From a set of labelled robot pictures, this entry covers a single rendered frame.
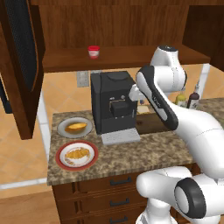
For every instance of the dark brown bottle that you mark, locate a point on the dark brown bottle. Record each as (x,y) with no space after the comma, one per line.
(193,99)

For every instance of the dark wooden cutting board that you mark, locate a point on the dark wooden cutting board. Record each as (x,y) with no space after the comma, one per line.
(147,124)

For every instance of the black coffee machine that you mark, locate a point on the black coffee machine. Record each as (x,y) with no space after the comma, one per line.
(112,99)

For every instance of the pale tan flat item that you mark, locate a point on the pale tan flat item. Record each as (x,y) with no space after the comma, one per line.
(143,109)

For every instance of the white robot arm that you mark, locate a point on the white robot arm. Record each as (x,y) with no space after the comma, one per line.
(201,137)

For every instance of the wooden cabinet door black panel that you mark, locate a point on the wooden cabinet door black panel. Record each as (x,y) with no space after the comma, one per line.
(20,58)

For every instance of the yellow-green bottle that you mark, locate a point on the yellow-green bottle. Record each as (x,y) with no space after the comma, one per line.
(181,99)

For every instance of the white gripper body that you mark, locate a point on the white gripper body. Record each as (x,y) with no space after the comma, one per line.
(135,92)

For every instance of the dark wooden wall cabinet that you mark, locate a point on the dark wooden wall cabinet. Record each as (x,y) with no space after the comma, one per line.
(116,29)

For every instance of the grey wall outlet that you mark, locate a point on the grey wall outlet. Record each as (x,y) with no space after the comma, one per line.
(82,79)

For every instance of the red-rimmed white plate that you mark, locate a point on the red-rimmed white plate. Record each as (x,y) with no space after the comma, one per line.
(62,159)

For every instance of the yellow oblong pastry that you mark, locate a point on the yellow oblong pastry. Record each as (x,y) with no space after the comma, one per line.
(76,127)

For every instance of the plain wooden cabinet door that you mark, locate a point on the plain wooden cabinet door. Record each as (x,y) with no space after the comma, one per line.
(205,29)

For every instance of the grey plate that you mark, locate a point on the grey plate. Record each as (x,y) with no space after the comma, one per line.
(62,129)

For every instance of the golden croissant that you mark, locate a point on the golden croissant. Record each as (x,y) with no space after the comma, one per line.
(77,153)

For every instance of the wooden drawer front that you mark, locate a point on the wooden drawer front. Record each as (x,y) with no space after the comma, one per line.
(93,185)
(93,204)
(93,218)

